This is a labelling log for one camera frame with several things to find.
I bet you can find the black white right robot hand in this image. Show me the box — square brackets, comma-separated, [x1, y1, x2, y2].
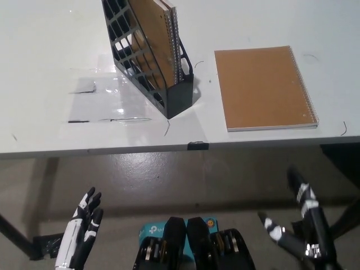
[258, 165, 343, 270]

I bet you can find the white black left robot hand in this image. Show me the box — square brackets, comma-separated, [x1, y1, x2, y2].
[55, 187, 104, 270]

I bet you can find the brown spiral notebook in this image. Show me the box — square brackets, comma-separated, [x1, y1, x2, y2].
[128, 0, 176, 87]
[214, 45, 320, 133]
[170, 6, 181, 84]

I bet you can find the black lattice book holder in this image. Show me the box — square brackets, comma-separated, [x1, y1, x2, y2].
[101, 0, 195, 119]

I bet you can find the black floor foot plate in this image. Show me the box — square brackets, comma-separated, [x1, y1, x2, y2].
[32, 233, 64, 258]

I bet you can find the black diagonal table leg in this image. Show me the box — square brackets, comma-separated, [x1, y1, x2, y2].
[330, 196, 360, 240]
[0, 212, 32, 258]

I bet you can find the teal tp-link box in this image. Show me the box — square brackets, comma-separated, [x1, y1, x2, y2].
[138, 215, 219, 254]

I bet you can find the robot left black body block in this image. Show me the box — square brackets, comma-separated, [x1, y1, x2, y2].
[133, 216, 188, 270]

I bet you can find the transparent plastic sheet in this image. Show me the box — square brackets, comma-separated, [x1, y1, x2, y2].
[60, 52, 169, 124]

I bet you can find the small black edge clip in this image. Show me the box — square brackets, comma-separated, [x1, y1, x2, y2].
[187, 140, 209, 150]

